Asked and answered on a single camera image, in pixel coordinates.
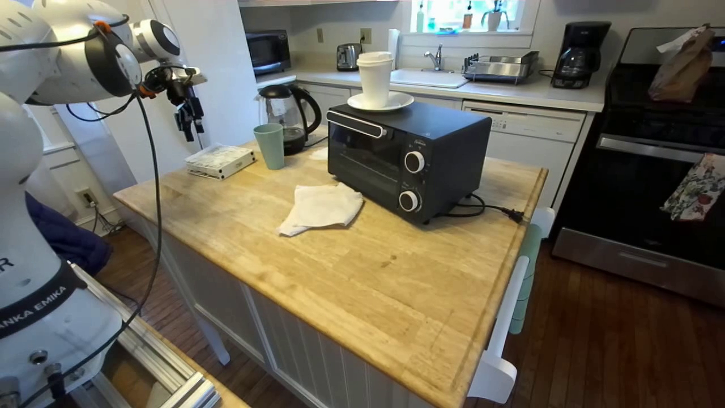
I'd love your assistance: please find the light green hanging towel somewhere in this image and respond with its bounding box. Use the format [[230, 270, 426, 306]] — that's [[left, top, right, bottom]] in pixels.
[[510, 225, 543, 335]]

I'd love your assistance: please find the floral dish towel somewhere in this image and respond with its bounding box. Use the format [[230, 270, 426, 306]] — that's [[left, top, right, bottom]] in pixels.
[[663, 153, 725, 223]]

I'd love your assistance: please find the silver dish rack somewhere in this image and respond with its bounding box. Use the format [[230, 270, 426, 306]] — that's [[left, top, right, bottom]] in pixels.
[[462, 49, 540, 84]]

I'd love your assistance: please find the black power cord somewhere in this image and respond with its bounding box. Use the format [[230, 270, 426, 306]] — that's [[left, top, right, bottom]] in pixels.
[[442, 190, 527, 225]]

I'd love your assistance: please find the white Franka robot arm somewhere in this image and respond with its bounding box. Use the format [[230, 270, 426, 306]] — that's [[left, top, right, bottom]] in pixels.
[[0, 0, 205, 405]]

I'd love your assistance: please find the black coffee maker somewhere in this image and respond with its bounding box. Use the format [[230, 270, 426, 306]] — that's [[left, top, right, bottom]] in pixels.
[[551, 20, 611, 88]]

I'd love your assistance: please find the white napkin holder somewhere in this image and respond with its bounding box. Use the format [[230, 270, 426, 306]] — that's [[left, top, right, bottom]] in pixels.
[[186, 144, 256, 178]]

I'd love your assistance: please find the teal green cup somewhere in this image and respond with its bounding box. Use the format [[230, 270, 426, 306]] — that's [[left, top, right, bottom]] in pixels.
[[254, 123, 285, 169]]

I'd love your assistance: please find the dark blue fabric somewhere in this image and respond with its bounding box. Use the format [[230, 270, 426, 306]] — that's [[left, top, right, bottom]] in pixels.
[[25, 195, 112, 274]]

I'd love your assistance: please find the white paper cup with lid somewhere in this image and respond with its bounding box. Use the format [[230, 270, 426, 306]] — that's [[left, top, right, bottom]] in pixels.
[[358, 53, 392, 97]]

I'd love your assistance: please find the white plate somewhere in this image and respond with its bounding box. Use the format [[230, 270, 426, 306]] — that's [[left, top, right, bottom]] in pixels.
[[347, 92, 416, 113]]

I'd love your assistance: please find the black microwave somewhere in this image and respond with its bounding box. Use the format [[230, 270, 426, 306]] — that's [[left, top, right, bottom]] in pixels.
[[248, 29, 290, 77]]

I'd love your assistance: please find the black stove oven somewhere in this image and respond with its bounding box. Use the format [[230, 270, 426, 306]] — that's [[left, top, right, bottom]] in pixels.
[[554, 26, 725, 306]]

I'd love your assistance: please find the black toaster oven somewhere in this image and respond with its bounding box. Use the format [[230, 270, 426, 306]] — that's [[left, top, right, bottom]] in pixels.
[[330, 101, 492, 225]]

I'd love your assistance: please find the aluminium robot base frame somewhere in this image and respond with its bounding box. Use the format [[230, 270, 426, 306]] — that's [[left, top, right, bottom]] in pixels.
[[71, 267, 223, 408]]

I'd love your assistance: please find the white folded cloth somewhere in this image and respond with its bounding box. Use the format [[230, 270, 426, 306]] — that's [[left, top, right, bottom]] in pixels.
[[280, 183, 366, 238]]

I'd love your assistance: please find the chrome sink faucet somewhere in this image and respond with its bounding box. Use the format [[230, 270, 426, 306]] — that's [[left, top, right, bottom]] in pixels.
[[425, 45, 445, 72]]

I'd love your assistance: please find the brown paper bag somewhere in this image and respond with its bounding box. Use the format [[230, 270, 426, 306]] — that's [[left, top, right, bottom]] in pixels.
[[648, 22, 714, 105]]

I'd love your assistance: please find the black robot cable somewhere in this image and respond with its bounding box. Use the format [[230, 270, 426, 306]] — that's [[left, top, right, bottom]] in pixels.
[[0, 14, 166, 408]]

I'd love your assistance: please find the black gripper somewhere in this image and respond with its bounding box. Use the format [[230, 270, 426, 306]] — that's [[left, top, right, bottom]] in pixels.
[[146, 66, 210, 149]]

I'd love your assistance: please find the white dishwasher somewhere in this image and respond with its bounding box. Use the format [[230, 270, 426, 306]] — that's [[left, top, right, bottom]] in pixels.
[[462, 101, 586, 208]]

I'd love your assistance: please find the black glass electric kettle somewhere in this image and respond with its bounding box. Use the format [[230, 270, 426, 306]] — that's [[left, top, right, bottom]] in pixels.
[[262, 84, 322, 153]]

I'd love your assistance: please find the wooden top kitchen island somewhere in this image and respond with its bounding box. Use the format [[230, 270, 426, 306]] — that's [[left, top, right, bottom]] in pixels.
[[119, 152, 549, 408]]

